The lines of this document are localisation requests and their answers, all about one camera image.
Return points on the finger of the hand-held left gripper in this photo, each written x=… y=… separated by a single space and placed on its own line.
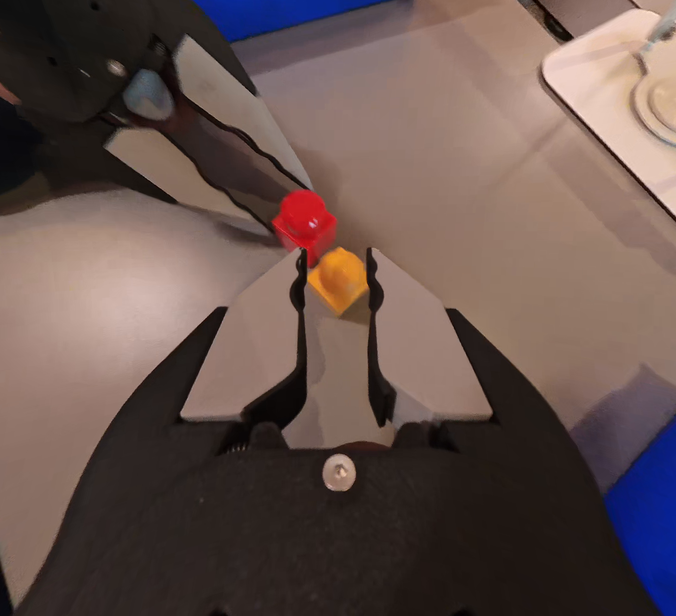
x=227 y=93
x=158 y=161

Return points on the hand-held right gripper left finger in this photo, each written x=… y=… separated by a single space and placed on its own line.
x=243 y=362

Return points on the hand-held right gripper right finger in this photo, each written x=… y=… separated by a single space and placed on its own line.
x=428 y=362

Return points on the orange single-stud block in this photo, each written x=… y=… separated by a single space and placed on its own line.
x=338 y=280

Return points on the red single-stud block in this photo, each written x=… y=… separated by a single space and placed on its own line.
x=303 y=222

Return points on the person's left forearm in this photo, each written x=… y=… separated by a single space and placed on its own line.
x=16 y=146

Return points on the white document stand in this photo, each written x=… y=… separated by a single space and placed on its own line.
x=597 y=82

